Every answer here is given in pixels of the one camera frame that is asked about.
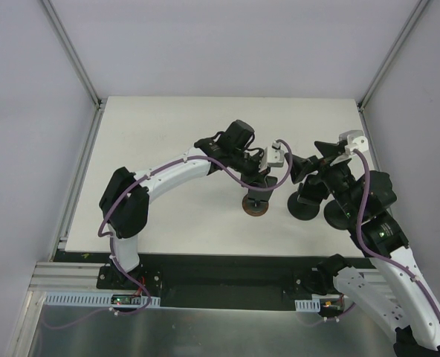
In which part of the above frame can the front aluminium rail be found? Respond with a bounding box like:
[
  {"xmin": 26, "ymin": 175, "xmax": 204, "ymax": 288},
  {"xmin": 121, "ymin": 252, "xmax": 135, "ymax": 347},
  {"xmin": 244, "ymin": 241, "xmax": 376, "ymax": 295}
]
[{"xmin": 29, "ymin": 260, "xmax": 109, "ymax": 291}]

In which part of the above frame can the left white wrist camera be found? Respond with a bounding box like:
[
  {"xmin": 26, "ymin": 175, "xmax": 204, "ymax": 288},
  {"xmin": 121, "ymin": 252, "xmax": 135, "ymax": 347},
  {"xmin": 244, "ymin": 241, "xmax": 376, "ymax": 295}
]
[{"xmin": 259, "ymin": 141, "xmax": 285, "ymax": 171}]

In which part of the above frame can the brown disc small stand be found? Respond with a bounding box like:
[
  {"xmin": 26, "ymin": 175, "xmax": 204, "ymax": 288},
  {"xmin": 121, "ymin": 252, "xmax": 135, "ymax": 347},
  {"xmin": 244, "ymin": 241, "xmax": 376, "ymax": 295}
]
[{"xmin": 242, "ymin": 197, "xmax": 269, "ymax": 217}]

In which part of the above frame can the metal sheet front panel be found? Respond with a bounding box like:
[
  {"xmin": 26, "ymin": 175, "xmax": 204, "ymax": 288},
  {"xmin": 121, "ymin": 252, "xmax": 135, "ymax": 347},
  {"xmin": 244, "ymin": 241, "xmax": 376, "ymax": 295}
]
[{"xmin": 28, "ymin": 306, "xmax": 395, "ymax": 356}]

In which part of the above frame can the left aluminium frame post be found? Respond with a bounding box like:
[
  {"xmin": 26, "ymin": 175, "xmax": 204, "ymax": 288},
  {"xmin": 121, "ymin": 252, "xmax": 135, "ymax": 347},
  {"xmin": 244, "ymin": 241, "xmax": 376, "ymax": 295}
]
[{"xmin": 37, "ymin": 0, "xmax": 104, "ymax": 109}]

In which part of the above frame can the black phone stand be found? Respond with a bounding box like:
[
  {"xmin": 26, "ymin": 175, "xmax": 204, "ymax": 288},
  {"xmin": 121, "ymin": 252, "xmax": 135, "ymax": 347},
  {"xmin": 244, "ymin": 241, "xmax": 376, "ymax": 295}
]
[
  {"xmin": 287, "ymin": 183, "xmax": 320, "ymax": 221},
  {"xmin": 323, "ymin": 200, "xmax": 349, "ymax": 231}
]

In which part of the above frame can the black phone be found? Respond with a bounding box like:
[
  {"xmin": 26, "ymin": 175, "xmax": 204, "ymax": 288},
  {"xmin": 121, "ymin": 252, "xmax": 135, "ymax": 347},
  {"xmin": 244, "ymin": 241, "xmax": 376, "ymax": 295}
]
[
  {"xmin": 297, "ymin": 176, "xmax": 329, "ymax": 205},
  {"xmin": 246, "ymin": 176, "xmax": 278, "ymax": 202}
]

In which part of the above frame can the left white cable duct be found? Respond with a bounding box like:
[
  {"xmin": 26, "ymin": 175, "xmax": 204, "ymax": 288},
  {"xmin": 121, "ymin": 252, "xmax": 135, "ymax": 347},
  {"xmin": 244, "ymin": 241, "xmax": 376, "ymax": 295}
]
[{"xmin": 45, "ymin": 292, "xmax": 161, "ymax": 309}]

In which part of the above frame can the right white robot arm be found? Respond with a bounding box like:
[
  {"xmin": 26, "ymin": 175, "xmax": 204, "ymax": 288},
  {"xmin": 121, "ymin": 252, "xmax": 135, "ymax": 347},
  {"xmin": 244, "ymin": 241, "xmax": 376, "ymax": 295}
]
[{"xmin": 285, "ymin": 141, "xmax": 440, "ymax": 356}]

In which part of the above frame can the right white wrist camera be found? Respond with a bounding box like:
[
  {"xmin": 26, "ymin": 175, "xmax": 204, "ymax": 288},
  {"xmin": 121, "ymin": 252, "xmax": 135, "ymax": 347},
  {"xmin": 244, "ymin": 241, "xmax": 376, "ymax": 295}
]
[{"xmin": 331, "ymin": 130, "xmax": 369, "ymax": 165}]

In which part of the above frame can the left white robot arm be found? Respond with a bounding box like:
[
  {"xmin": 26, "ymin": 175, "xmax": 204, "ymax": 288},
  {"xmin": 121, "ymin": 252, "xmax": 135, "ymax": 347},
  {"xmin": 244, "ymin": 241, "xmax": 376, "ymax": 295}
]
[{"xmin": 99, "ymin": 120, "xmax": 277, "ymax": 289}]

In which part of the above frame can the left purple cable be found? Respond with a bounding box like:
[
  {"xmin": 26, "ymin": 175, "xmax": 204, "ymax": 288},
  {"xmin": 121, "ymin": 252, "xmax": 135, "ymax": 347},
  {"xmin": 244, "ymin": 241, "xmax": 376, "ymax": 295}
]
[{"xmin": 97, "ymin": 139, "xmax": 294, "ymax": 276}]

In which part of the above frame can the right white cable duct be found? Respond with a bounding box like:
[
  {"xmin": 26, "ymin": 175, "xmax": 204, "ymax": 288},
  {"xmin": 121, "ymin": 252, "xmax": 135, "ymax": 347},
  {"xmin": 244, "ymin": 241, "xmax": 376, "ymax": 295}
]
[{"xmin": 294, "ymin": 298, "xmax": 321, "ymax": 313}]

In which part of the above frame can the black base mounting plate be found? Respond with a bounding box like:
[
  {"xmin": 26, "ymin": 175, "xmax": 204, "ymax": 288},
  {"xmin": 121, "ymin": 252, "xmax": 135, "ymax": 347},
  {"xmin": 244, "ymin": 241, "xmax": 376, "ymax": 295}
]
[{"xmin": 96, "ymin": 254, "xmax": 339, "ymax": 311}]

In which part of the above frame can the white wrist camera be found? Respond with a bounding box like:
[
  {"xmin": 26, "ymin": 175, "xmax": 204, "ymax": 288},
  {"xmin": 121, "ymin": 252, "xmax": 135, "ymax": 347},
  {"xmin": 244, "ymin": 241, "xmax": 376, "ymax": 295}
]
[
  {"xmin": 331, "ymin": 130, "xmax": 369, "ymax": 165},
  {"xmin": 259, "ymin": 141, "xmax": 285, "ymax": 171}
]

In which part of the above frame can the white cable duct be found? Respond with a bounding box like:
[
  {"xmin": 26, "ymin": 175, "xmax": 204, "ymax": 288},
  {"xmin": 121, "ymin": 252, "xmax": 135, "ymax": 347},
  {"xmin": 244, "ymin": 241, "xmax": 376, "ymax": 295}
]
[
  {"xmin": 294, "ymin": 298, "xmax": 321, "ymax": 313},
  {"xmin": 45, "ymin": 292, "xmax": 161, "ymax": 309}
]

